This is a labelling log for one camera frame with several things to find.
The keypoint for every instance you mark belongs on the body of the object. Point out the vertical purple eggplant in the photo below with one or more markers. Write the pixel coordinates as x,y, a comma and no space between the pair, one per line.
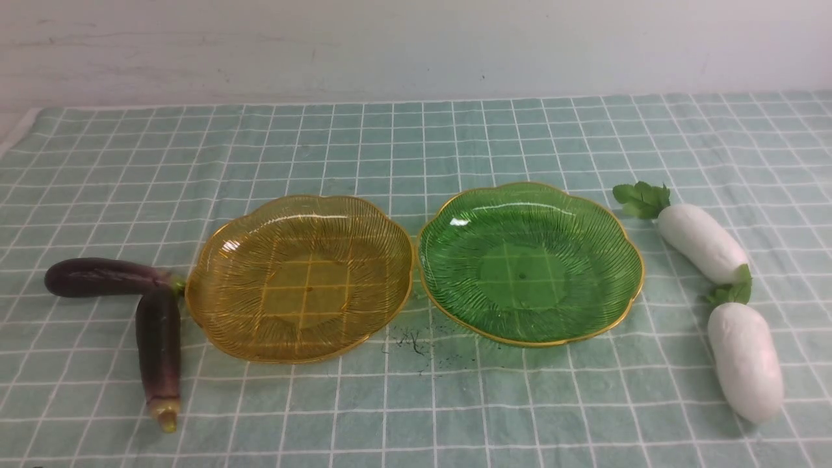
158,339

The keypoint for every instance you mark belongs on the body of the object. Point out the horizontal purple eggplant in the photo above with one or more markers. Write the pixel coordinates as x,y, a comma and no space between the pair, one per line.
97,276

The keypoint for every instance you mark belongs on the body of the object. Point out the white radish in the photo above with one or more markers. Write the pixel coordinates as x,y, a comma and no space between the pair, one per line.
689,229
746,361

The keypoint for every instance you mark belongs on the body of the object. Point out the green ribbed plastic plate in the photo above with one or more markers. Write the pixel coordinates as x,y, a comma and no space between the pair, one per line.
529,265

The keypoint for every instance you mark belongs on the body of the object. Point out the amber ribbed plastic plate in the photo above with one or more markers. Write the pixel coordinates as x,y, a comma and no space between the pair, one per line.
300,279

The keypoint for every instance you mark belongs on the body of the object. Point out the green checkered tablecloth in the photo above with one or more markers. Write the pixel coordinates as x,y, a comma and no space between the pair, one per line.
150,185

